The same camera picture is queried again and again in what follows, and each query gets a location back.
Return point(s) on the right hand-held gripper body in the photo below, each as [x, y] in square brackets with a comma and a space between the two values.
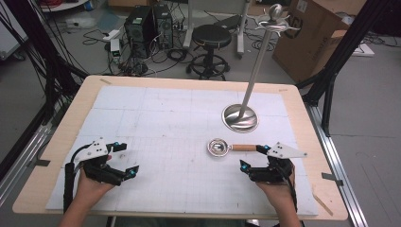
[283, 152]

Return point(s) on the person's left hand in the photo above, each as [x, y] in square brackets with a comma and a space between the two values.
[91, 187]

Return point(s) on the aluminium rail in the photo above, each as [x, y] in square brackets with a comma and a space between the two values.
[334, 151]
[25, 154]

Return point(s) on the small white electronic box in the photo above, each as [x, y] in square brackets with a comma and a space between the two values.
[115, 48]

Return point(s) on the white grid mat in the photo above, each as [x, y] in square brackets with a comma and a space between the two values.
[164, 126]

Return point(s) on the black round stool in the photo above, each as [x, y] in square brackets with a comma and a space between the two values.
[210, 38]

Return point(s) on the silver metal hook stand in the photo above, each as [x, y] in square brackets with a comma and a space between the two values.
[239, 121]

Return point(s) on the brown cardboard box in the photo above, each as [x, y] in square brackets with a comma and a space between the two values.
[309, 41]

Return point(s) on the person's right hand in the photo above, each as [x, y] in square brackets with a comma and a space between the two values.
[279, 190]

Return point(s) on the slim black computer tower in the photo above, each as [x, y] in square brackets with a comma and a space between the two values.
[164, 25]

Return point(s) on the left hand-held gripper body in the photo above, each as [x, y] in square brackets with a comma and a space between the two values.
[94, 150]

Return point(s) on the black metal frame post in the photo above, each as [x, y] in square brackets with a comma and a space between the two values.
[334, 53]
[47, 63]

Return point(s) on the grey tape strip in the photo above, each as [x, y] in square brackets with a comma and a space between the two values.
[331, 178]

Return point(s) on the large black computer tower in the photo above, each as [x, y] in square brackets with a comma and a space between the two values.
[138, 31]

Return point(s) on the black tape strip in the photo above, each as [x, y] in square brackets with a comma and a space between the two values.
[42, 163]

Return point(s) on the white power strip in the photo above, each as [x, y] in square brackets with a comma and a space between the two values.
[111, 34]

